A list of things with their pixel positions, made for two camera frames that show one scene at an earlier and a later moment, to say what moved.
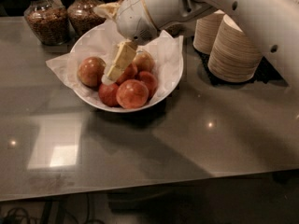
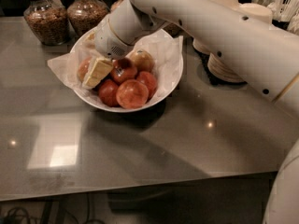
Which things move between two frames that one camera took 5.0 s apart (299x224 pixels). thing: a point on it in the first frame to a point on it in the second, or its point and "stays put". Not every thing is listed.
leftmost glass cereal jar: [48, 19] stays put
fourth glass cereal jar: [175, 30] stays put
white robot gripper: [133, 20] to [107, 41]
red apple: [107, 94] stays put
